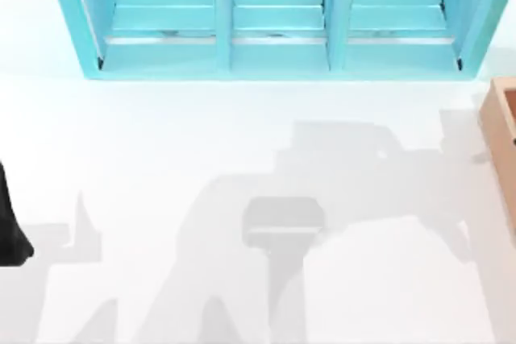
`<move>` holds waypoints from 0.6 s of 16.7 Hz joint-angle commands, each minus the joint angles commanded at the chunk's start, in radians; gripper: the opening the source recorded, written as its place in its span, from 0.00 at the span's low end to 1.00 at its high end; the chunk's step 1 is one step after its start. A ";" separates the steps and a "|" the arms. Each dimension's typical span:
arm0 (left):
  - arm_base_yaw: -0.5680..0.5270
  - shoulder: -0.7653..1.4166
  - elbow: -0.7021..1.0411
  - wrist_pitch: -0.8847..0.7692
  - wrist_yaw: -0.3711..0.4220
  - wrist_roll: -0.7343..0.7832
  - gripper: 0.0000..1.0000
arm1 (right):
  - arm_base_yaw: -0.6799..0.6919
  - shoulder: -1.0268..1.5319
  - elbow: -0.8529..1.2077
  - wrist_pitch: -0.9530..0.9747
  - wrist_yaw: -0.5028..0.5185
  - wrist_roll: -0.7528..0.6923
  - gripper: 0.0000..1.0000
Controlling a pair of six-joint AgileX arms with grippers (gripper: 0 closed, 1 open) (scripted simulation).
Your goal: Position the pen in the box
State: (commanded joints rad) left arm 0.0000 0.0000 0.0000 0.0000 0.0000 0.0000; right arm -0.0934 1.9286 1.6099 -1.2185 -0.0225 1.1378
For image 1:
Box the light blue rack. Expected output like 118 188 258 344
44 0 516 82

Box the salmon-coloured shallow box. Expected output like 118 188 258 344
478 77 516 249

